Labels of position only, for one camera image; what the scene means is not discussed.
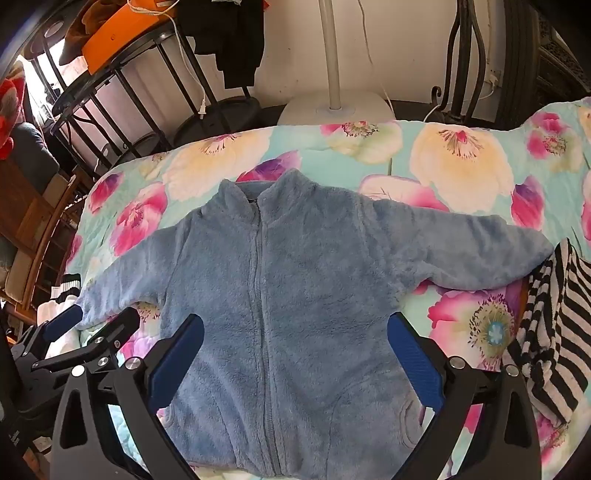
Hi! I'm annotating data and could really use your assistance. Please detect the dark carved furniture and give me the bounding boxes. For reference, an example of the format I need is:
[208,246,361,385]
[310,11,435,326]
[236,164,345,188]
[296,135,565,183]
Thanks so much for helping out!
[501,0,591,127]

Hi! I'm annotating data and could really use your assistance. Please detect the orange box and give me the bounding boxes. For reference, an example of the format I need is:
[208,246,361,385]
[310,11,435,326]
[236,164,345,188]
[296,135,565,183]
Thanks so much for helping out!
[83,0,178,75]

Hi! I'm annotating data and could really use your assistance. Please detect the floral quilt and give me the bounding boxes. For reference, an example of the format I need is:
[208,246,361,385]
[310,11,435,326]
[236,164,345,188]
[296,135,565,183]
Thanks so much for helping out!
[62,97,591,480]

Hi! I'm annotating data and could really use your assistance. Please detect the black scrolled metal frame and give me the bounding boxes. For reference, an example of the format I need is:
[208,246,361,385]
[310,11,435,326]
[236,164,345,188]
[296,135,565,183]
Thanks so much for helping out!
[431,0,490,123]

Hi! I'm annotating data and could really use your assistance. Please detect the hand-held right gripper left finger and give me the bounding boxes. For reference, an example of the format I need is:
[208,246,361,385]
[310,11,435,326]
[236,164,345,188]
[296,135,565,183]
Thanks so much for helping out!
[50,314,205,480]

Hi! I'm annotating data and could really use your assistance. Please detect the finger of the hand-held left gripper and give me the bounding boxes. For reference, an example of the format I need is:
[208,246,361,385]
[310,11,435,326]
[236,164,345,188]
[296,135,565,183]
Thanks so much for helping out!
[30,307,140,374]
[9,305,85,370]

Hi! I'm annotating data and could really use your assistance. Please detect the white cable with plug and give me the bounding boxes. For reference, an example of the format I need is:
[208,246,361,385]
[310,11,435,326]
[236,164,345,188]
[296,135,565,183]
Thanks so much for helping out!
[127,0,208,121]

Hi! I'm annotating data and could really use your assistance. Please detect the black metal bed frame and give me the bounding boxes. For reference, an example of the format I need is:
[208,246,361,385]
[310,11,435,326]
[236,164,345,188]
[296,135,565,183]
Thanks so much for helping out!
[23,9,218,160]

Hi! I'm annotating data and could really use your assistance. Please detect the brown cloth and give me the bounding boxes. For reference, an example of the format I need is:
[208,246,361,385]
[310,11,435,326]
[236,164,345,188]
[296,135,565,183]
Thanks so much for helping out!
[60,0,134,65]

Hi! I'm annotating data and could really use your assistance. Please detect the black round stool base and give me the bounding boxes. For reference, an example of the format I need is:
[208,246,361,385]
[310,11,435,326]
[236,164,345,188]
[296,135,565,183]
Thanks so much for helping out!
[173,96,266,139]

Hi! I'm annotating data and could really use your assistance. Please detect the blue fleece zip jacket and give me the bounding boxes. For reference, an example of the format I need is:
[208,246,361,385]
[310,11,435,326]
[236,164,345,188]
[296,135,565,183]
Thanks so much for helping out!
[76,167,555,478]

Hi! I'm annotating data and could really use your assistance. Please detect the red plush toy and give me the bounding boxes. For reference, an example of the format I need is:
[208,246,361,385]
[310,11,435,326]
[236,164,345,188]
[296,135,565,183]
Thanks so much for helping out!
[0,76,28,160]

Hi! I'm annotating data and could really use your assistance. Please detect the wooden chair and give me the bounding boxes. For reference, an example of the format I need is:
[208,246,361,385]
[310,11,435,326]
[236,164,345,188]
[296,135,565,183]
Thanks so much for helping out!
[0,161,93,319]

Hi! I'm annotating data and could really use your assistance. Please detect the white sock with black stripes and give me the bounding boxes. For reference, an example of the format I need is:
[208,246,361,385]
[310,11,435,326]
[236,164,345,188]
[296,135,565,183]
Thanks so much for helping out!
[36,273,84,358]

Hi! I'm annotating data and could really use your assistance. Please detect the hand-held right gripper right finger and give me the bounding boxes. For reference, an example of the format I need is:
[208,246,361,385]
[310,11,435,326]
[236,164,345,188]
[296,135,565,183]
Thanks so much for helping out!
[388,311,542,480]

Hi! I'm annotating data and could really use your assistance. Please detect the black white striped cloth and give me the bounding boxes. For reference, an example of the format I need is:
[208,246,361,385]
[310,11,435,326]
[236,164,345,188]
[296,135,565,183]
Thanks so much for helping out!
[502,237,591,425]

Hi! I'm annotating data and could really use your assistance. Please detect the black hanging clothes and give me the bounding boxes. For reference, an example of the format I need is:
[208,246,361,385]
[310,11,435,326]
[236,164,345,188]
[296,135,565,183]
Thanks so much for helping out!
[178,0,266,90]

